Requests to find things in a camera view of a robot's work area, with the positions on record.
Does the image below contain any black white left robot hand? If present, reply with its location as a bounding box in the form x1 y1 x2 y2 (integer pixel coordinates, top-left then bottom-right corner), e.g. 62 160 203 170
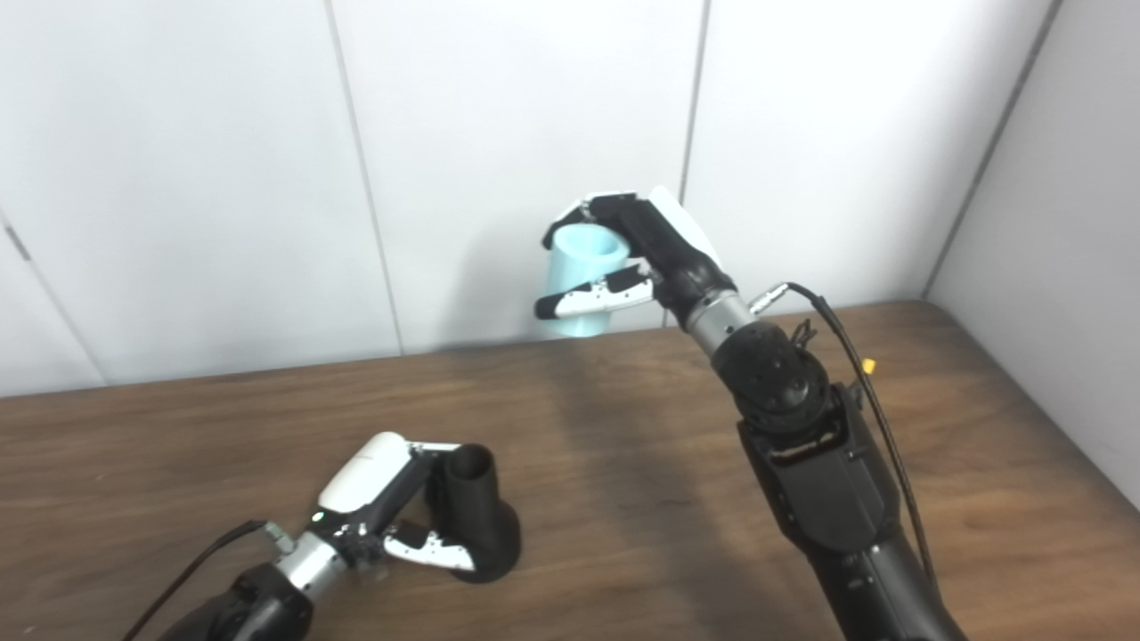
307 432 477 572

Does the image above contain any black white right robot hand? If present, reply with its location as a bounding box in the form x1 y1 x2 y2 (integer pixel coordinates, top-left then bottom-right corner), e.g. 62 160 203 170
533 186 738 330

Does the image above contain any light-blue hose piece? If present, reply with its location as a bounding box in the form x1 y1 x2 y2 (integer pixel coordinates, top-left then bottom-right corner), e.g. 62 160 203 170
541 224 631 338

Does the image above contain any black flared nozzle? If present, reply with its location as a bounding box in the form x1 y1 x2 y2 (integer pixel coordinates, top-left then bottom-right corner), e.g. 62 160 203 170
434 444 522 584

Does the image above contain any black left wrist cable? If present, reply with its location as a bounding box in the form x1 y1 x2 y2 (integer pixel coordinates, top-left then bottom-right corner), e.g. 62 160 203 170
120 520 295 641

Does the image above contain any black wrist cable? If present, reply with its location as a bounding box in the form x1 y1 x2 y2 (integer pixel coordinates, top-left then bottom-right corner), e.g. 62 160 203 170
748 281 945 606
120 520 295 641

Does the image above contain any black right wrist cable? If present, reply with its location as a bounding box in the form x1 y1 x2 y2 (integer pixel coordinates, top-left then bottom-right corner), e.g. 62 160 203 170
748 281 945 606

